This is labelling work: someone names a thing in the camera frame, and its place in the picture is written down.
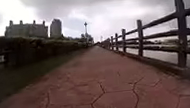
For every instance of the wide grey building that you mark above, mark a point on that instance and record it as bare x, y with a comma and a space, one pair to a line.
25, 30

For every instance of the grass strip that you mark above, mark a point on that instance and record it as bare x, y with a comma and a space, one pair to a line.
14, 76

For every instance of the lamp post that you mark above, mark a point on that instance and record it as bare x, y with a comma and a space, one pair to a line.
86, 31

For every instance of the grey water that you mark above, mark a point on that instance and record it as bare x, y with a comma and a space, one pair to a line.
170, 56

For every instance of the long dark hedge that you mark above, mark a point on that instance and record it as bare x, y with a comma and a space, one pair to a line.
32, 47

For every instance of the red hexagon paved path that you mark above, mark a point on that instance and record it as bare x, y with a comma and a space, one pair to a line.
98, 73

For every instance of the tall grey tower building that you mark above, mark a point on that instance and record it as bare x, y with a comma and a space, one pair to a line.
56, 27

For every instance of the dark wooden railing fence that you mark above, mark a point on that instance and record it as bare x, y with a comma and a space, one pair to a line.
181, 31

